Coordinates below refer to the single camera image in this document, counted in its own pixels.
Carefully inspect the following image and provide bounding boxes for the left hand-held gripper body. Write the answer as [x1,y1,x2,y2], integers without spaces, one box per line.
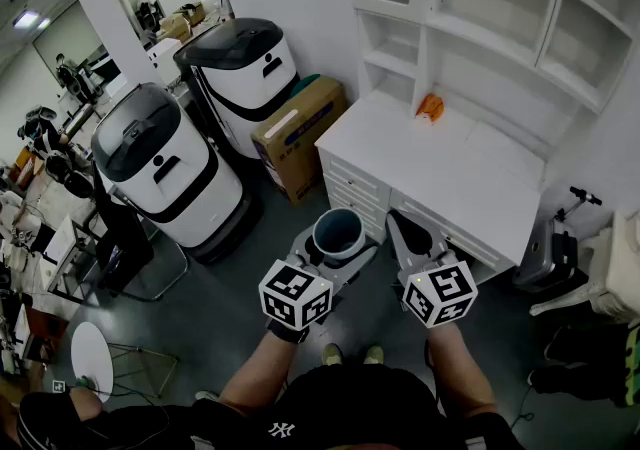
[258,242,381,332]

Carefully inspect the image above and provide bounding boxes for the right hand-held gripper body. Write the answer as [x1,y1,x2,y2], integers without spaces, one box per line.
[397,250,479,329]

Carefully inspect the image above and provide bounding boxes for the pale blue cup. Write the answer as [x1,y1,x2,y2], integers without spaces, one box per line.
[311,207,367,261]

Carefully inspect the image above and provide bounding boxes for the person's right forearm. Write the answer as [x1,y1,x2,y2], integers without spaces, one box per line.
[426,321,500,423]

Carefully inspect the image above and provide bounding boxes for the person's left forearm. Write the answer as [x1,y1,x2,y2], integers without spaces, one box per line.
[218,328,309,420]

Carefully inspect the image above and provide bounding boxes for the black wristband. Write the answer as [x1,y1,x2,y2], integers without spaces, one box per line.
[266,316,311,346]

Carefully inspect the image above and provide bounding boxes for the white shelf unit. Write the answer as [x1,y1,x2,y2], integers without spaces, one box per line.
[314,0,640,285]

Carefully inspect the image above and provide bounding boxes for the large brown cardboard box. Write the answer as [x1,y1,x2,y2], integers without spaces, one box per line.
[250,75,349,207]

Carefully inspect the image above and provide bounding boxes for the folded silver scooter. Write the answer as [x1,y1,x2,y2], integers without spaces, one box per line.
[512,185,604,290]

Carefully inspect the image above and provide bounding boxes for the orange plastic object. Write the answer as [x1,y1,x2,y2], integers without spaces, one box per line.
[415,92,446,126]

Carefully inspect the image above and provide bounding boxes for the person's black shirt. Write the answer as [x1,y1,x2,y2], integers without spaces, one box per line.
[188,362,527,450]

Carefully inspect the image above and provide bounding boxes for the white black service robot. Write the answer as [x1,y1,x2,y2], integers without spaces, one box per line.
[90,82,252,260]
[173,17,301,160]

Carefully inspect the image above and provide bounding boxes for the green round object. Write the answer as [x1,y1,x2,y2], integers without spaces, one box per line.
[288,72,322,100]

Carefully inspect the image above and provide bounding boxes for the white carved chair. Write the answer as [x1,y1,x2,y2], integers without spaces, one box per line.
[528,209,640,325]

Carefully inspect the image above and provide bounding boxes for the white round side table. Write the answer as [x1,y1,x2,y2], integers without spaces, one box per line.
[70,321,116,405]

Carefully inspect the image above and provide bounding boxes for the small brown cardboard box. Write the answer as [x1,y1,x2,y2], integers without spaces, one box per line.
[158,1,207,43]

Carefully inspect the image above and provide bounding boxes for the rectangular ceiling light panel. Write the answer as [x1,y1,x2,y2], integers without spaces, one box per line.
[11,9,52,32]

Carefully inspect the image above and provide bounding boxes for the metal wire frame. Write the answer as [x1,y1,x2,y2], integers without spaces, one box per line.
[106,341,180,400]

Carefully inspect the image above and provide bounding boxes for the black metal frame chair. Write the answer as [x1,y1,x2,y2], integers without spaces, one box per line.
[92,176,190,303]

